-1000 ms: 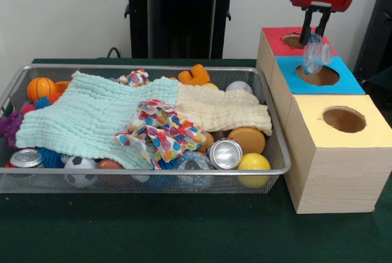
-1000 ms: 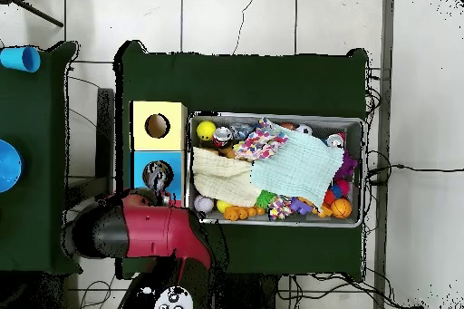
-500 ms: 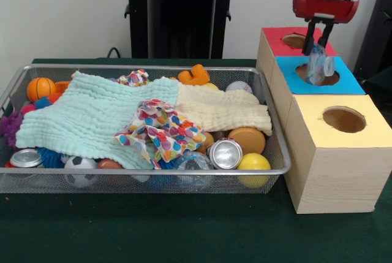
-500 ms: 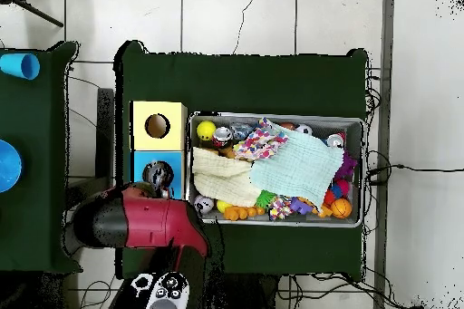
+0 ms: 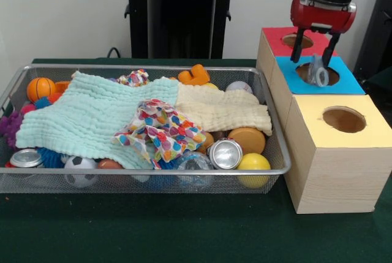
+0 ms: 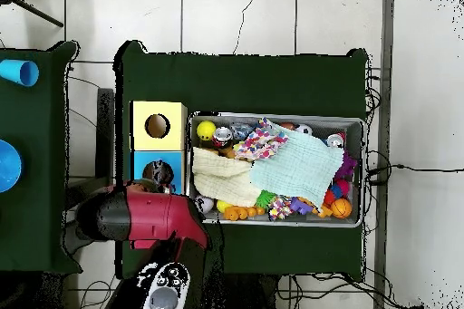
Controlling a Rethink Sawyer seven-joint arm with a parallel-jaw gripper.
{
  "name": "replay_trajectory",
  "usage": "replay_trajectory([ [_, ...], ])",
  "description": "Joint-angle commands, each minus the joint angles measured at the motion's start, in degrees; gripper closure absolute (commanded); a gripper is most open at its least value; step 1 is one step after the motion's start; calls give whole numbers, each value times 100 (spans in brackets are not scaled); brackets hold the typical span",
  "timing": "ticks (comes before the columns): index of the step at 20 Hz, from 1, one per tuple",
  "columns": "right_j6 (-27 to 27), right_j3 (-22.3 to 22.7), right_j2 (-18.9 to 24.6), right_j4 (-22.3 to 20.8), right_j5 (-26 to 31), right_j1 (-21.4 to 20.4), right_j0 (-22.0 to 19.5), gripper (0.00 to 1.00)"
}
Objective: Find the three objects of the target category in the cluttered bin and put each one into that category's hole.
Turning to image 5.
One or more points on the yellow ball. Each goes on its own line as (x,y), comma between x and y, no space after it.
(253,168)

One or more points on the crushed clear plastic bottle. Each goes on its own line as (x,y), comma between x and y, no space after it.
(194,165)

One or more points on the crushed silver can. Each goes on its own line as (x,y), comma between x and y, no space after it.
(225,154)

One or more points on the mint waffle cloth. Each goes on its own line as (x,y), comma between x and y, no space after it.
(76,116)

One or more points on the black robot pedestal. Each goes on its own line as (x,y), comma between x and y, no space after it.
(180,24)

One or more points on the polka dot paper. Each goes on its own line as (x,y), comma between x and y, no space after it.
(165,134)

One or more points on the dark green table cloth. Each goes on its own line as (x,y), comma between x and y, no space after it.
(153,229)

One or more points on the white toy baseball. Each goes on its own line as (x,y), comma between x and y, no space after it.
(239,86)

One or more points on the orange toy basketball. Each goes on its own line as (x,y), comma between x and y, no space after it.
(40,89)

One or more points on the cream waffle cloth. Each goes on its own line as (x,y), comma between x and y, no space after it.
(226,109)

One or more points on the black upright panel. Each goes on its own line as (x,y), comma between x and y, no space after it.
(379,14)

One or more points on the small soccer ball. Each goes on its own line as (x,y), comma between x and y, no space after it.
(80,169)

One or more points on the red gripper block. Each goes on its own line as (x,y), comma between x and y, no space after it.
(321,16)

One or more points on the wooden box three round holes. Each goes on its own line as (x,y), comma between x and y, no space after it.
(337,177)

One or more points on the orange rubber toy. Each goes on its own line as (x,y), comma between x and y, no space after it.
(196,76)

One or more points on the red and silver can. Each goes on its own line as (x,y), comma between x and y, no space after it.
(26,158)

